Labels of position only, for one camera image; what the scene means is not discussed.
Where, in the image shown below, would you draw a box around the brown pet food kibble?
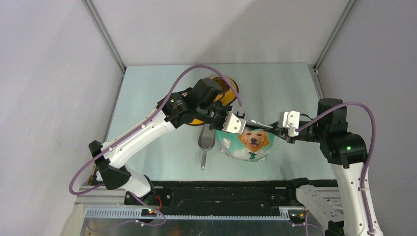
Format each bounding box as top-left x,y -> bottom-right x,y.
216,79 -> 230,93

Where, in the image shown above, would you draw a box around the grey slotted cable duct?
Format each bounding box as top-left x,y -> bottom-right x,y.
84,207 -> 290,220

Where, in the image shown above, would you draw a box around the right steel bowl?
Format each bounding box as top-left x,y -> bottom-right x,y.
213,77 -> 233,95

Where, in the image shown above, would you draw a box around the metal food scoop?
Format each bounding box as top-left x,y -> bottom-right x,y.
198,124 -> 215,171

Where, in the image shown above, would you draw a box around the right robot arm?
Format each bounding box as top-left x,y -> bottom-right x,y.
277,98 -> 383,236

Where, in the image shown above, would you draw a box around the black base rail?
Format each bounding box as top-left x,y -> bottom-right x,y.
142,180 -> 301,214

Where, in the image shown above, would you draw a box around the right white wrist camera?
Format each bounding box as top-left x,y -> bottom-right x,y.
277,111 -> 300,137

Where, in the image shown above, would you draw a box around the green pet food bag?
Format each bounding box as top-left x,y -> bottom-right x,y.
215,128 -> 275,162

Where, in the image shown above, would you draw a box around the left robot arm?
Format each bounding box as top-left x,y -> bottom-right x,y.
89,78 -> 240,205

